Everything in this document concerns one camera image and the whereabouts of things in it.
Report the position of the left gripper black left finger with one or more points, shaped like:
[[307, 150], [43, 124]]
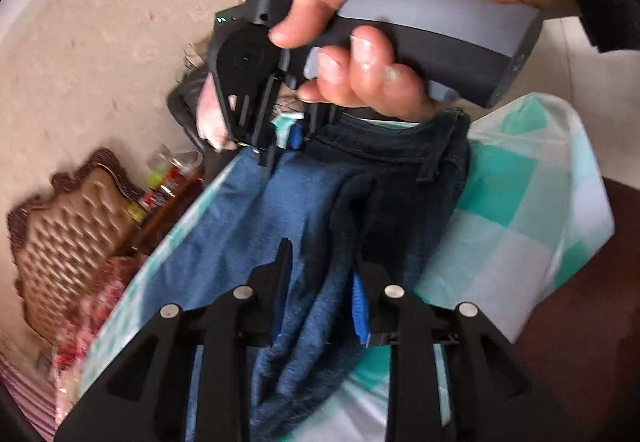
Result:
[[185, 375]]

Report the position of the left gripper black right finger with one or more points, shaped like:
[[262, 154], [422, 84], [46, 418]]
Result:
[[453, 375]]

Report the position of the blue denim jeans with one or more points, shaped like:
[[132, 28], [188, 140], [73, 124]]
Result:
[[356, 192]]

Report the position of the red floral bed blanket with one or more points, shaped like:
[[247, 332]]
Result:
[[81, 324]]

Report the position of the pink striped curtain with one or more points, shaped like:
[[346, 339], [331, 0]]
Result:
[[35, 400]]

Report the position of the dark wooden nightstand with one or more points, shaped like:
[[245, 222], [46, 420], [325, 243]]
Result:
[[150, 234]]

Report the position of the teal checkered tablecloth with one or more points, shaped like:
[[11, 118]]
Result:
[[534, 212]]

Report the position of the tufted brown leather headboard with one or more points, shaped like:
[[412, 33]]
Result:
[[60, 241]]

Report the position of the clutter of nightstand items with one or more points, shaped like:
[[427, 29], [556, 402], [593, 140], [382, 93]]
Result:
[[168, 173]]

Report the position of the black leather armchair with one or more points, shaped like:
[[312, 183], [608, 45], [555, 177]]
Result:
[[182, 104]]

